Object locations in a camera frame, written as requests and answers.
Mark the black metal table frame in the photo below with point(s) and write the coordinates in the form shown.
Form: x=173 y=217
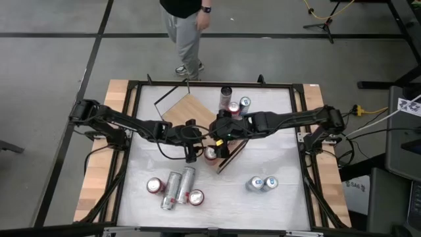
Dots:
x=210 y=83

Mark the white printed marker card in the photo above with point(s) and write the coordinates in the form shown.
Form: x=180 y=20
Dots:
x=409 y=107

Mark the black chair base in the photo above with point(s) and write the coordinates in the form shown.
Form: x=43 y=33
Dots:
x=11 y=147

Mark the grey bin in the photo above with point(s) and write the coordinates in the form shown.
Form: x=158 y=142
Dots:
x=388 y=200

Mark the black front frame rail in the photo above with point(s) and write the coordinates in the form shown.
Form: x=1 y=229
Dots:
x=49 y=231

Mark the black desk leg frame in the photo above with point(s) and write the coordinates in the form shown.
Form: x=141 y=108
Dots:
x=378 y=84

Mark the white printed box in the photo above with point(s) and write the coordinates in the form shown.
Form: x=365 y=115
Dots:
x=355 y=197

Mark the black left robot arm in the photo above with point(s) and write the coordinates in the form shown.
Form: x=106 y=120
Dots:
x=131 y=125

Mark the person's hand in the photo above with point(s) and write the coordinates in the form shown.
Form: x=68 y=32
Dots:
x=203 y=20

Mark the black tripod stand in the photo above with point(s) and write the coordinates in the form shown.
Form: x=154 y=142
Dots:
x=325 y=25

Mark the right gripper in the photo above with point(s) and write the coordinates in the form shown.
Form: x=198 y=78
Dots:
x=230 y=126

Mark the dark keypad device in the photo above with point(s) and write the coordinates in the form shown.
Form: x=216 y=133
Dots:
x=416 y=204

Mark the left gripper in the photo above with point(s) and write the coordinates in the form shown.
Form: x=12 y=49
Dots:
x=187 y=135

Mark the grey equipment case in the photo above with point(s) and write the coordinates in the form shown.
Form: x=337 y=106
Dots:
x=401 y=148

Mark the blue Red Bull can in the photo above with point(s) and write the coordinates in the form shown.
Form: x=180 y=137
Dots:
x=270 y=182
x=255 y=183
x=245 y=102

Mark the black flat device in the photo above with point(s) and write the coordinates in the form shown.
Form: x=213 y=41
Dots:
x=412 y=146

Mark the white table cover sheet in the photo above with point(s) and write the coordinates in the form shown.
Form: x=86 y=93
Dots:
x=230 y=214

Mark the person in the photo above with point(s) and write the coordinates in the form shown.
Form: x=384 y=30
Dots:
x=187 y=36

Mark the yellow power plug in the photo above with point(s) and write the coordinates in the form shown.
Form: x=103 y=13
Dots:
x=359 y=111

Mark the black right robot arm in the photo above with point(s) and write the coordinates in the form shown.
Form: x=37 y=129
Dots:
x=296 y=118

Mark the tall silver Celsius can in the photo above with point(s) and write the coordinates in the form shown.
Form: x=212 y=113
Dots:
x=185 y=184
x=171 y=191
x=225 y=97

